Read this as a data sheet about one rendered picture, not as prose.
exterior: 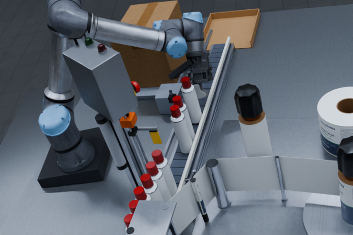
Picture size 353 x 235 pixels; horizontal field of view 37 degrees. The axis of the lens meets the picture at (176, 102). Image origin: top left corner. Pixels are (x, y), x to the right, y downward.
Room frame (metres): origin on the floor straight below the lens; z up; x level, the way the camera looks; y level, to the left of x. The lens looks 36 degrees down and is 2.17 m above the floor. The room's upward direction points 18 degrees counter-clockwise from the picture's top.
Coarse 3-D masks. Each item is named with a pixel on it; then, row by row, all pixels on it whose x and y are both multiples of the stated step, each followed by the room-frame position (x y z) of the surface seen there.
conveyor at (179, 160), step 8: (216, 48) 2.09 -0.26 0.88; (216, 56) 2.02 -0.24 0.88; (216, 64) 1.96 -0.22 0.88; (224, 64) 1.94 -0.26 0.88; (208, 88) 1.80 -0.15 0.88; (216, 88) 1.78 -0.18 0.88; (208, 96) 1.75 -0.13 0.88; (200, 104) 1.71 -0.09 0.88; (208, 112) 1.64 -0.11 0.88; (200, 136) 1.52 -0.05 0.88; (176, 152) 1.47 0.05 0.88; (176, 160) 1.43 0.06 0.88; (184, 160) 1.42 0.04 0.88; (176, 168) 1.39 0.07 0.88; (176, 176) 1.35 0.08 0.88; (176, 184) 1.31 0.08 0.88
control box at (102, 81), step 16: (80, 48) 1.35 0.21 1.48; (96, 48) 1.32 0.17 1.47; (80, 64) 1.26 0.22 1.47; (96, 64) 1.23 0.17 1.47; (112, 64) 1.24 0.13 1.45; (80, 80) 1.31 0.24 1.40; (96, 80) 1.21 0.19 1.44; (112, 80) 1.23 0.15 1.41; (128, 80) 1.26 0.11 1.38; (96, 96) 1.25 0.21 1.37; (112, 96) 1.22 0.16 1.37; (128, 96) 1.25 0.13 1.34; (112, 112) 1.21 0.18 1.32; (128, 112) 1.24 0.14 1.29
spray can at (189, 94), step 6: (186, 78) 1.62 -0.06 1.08; (186, 84) 1.60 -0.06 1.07; (186, 90) 1.60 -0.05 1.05; (192, 90) 1.60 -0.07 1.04; (186, 96) 1.60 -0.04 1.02; (192, 96) 1.59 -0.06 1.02; (186, 102) 1.60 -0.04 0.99; (192, 102) 1.59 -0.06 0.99; (198, 102) 1.61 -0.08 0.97; (192, 108) 1.59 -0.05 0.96; (198, 108) 1.60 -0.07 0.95; (192, 114) 1.60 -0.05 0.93; (198, 114) 1.60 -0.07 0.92; (192, 120) 1.60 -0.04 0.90; (198, 120) 1.59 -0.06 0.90
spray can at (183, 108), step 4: (176, 96) 1.53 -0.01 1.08; (172, 100) 1.51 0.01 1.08; (176, 100) 1.50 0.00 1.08; (180, 100) 1.51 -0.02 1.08; (176, 104) 1.50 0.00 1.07; (180, 104) 1.50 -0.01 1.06; (184, 104) 1.52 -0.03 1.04; (180, 108) 1.50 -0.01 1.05; (184, 108) 1.50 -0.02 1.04; (184, 112) 1.50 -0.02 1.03; (188, 112) 1.51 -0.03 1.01; (188, 116) 1.50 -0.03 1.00; (188, 120) 1.50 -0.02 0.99; (188, 124) 1.49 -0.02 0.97; (192, 128) 1.51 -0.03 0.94; (192, 132) 1.50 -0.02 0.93; (192, 136) 1.50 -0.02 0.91; (192, 140) 1.49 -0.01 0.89
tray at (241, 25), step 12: (228, 12) 2.41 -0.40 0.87; (240, 12) 2.39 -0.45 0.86; (252, 12) 2.36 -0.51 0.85; (216, 24) 2.39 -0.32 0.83; (228, 24) 2.35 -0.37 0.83; (240, 24) 2.32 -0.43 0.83; (252, 24) 2.28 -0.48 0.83; (204, 36) 2.29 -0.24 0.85; (216, 36) 2.27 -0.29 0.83; (228, 36) 2.24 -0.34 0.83; (240, 36) 2.20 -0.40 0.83; (252, 36) 2.12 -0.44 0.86; (240, 48) 2.10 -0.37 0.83
